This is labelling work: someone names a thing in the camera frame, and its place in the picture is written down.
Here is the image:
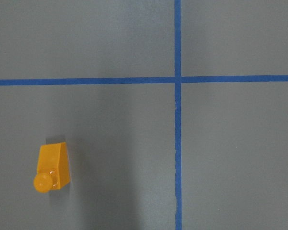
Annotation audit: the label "orange trapezoid block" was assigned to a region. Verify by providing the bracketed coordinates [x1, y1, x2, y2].
[33, 142, 70, 193]

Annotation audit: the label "blue tape grid lines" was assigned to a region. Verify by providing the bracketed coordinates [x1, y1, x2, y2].
[0, 0, 288, 230]

